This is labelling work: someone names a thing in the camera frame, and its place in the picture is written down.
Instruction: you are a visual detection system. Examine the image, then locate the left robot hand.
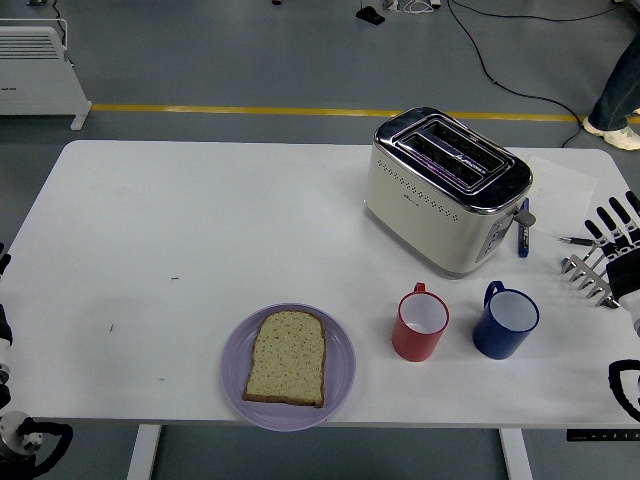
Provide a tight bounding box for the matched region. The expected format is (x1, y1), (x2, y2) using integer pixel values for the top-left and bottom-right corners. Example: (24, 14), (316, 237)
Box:
(0, 242), (14, 362)

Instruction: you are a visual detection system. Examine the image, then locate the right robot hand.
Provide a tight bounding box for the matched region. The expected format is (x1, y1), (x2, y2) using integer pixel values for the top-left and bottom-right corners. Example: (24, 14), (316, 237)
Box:
(583, 189), (640, 346)

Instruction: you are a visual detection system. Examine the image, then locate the bread slice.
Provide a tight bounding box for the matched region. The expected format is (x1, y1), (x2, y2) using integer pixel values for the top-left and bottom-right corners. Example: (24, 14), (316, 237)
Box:
(242, 310), (327, 409)

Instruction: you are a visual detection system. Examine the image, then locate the purple plate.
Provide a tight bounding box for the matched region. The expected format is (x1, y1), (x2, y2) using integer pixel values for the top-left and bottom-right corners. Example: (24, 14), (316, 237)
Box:
(220, 302), (357, 432)

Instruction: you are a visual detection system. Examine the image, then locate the metal toast rack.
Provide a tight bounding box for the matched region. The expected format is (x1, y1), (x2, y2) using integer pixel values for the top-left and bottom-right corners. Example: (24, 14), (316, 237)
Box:
(559, 244), (621, 310)

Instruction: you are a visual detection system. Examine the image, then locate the white paper sheet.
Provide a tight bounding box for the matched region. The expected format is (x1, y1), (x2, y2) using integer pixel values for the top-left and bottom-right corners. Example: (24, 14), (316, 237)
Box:
(524, 153), (600, 236)

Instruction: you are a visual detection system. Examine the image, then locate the blue marker pen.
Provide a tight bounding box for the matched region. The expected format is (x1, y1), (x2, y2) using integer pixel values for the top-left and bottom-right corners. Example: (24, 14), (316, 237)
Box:
(516, 197), (531, 259)

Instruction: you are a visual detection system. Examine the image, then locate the blue mug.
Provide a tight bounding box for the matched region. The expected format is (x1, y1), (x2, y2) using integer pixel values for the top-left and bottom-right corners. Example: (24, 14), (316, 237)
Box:
(472, 280), (541, 360)

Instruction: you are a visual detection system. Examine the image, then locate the black table control panel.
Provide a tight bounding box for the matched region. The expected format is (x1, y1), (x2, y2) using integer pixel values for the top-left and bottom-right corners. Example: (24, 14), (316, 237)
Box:
(566, 428), (640, 443)

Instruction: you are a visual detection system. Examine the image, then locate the person in jeans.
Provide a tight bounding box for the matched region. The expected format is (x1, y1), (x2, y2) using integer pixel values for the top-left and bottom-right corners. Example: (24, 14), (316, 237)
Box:
(582, 39), (640, 151)

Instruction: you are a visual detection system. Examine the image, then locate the white table leg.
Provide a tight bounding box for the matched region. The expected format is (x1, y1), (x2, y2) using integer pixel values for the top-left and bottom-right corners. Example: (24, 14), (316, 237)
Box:
(498, 428), (534, 480)
(124, 424), (162, 480)

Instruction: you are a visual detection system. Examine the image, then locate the cream and chrome toaster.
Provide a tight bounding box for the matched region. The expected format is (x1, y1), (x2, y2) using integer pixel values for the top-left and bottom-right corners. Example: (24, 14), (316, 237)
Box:
(363, 106), (537, 280)

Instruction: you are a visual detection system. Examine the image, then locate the red mug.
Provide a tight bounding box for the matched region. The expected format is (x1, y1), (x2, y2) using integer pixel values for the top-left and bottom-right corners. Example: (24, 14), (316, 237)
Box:
(391, 282), (451, 363)

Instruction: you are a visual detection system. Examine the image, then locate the white panel heater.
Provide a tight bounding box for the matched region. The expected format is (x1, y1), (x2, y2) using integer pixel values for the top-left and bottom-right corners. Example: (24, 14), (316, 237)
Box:
(0, 18), (94, 132)

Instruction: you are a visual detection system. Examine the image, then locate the black floor device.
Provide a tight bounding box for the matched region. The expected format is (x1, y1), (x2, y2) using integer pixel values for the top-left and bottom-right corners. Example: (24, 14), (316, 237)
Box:
(355, 0), (386, 25)

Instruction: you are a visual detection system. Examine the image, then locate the long black floor cable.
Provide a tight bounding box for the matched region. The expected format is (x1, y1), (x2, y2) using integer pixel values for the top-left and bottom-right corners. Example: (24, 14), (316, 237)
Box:
(446, 0), (585, 149)

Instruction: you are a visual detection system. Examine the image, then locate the thin black floor cable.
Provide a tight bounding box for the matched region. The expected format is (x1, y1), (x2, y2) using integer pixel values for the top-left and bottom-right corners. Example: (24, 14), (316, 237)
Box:
(449, 0), (631, 24)

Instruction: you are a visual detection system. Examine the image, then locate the black heater cord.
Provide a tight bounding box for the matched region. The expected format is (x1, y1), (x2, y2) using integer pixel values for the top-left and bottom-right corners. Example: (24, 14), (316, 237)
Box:
(49, 17), (75, 70)

